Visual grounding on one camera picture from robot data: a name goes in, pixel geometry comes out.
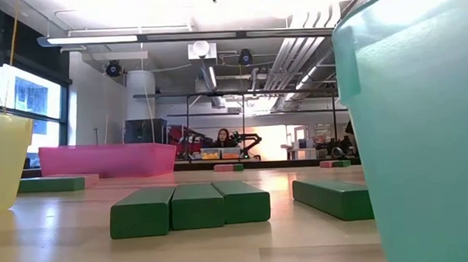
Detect teal plastic bin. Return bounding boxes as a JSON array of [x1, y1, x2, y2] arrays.
[[329, 0, 468, 262]]

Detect person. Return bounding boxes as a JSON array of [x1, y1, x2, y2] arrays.
[[213, 127, 236, 149]]

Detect clear container orange contents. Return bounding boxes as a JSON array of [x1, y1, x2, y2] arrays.
[[220, 145, 244, 160]]

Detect clear container yellow contents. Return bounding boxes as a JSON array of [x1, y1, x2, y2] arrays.
[[200, 146, 224, 162]]

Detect red and black machine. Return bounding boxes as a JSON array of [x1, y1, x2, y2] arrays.
[[168, 123, 215, 159]]

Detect black round ceiling speaker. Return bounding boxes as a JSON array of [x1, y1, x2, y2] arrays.
[[104, 59, 123, 79], [237, 48, 255, 67]]

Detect white square ceiling lamp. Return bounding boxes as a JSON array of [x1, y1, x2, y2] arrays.
[[187, 39, 218, 61]]

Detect black equipment box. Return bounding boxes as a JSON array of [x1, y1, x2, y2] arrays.
[[123, 117, 170, 147]]

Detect silver ventilation ducts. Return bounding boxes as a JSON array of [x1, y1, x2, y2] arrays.
[[257, 0, 345, 93]]

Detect white cylindrical column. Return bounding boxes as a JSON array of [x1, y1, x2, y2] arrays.
[[123, 69, 159, 122]]

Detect pink plastic bin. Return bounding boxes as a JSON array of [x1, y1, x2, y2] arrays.
[[38, 139, 180, 183]]

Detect long ceiling light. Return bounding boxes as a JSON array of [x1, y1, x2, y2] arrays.
[[35, 20, 337, 50]]

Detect black metal scaffold frame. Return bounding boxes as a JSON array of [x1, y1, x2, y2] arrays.
[[133, 83, 343, 165]]

